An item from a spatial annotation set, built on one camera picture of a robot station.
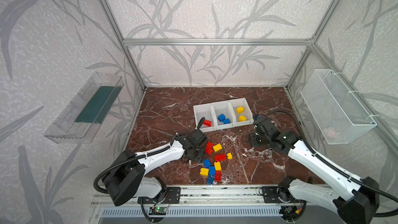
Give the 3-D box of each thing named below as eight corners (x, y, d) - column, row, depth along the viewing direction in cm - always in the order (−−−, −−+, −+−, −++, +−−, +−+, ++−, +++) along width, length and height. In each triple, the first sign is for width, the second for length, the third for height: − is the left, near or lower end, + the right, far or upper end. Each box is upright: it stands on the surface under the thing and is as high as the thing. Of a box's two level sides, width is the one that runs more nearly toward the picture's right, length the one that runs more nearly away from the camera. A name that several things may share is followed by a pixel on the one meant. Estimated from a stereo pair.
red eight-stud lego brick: (215, 162, 86) (215, 160, 84) (214, 157, 88) (214, 155, 86) (226, 160, 87) (226, 158, 85) (225, 154, 89) (225, 153, 87)
